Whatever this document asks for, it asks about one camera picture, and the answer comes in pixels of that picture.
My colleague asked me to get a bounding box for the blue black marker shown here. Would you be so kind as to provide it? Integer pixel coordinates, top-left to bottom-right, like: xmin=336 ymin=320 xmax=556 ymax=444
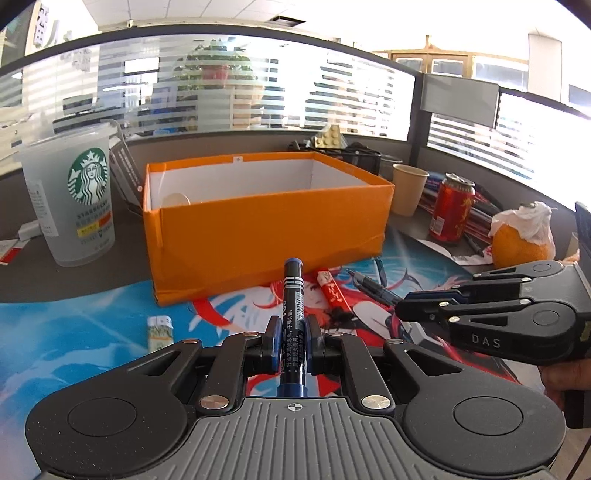
xmin=277 ymin=258 xmax=308 ymax=398

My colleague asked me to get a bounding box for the dark blue gel pen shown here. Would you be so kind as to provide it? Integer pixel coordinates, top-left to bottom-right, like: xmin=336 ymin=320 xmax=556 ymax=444
xmin=346 ymin=269 xmax=402 ymax=307

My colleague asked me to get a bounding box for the green white lighter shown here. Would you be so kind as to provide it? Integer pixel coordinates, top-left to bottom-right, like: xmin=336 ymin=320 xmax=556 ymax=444
xmin=146 ymin=315 xmax=174 ymax=353

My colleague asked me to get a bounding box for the person right hand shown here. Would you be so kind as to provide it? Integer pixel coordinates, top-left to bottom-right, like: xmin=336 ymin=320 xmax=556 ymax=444
xmin=539 ymin=358 xmax=591 ymax=410

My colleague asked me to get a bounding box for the red snack stick packet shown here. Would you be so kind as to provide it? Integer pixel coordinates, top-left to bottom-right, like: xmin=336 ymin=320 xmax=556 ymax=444
xmin=317 ymin=270 xmax=355 ymax=324

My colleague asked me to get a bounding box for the orange with tissue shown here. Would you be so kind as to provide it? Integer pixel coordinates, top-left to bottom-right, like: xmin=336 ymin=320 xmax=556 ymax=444
xmin=489 ymin=201 xmax=556 ymax=269

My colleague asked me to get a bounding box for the red drink can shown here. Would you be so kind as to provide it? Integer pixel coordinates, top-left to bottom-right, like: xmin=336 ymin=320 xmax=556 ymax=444
xmin=430 ymin=173 xmax=475 ymax=243

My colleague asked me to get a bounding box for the tan paper cup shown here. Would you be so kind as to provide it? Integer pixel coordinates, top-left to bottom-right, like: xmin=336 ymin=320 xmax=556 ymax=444
xmin=391 ymin=164 xmax=430 ymax=217

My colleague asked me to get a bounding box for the orange cardboard box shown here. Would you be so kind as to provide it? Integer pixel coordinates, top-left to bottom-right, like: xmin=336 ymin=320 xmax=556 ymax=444
xmin=143 ymin=152 xmax=394 ymax=306

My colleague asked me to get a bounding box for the black mesh organizer basket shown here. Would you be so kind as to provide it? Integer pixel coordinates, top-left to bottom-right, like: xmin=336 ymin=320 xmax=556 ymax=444
xmin=287 ymin=141 xmax=382 ymax=175

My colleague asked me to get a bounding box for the roll of tape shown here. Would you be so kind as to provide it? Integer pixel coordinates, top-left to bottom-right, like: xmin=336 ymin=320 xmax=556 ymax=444
xmin=161 ymin=193 xmax=190 ymax=208

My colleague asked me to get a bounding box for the yellow building block plate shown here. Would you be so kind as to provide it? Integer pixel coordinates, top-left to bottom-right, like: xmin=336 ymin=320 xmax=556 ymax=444
xmin=311 ymin=124 xmax=348 ymax=149

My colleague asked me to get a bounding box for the anime girl desk mat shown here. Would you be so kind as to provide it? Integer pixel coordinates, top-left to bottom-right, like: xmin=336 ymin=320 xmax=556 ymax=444
xmin=1 ymin=231 xmax=541 ymax=479

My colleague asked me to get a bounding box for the frosted Starbucks plastic cup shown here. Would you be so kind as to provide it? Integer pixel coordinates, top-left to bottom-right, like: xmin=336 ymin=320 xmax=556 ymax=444
xmin=15 ymin=123 xmax=115 ymax=267

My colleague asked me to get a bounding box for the white red paper card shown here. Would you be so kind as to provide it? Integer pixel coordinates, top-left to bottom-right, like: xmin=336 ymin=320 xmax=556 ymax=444
xmin=0 ymin=220 xmax=41 ymax=266

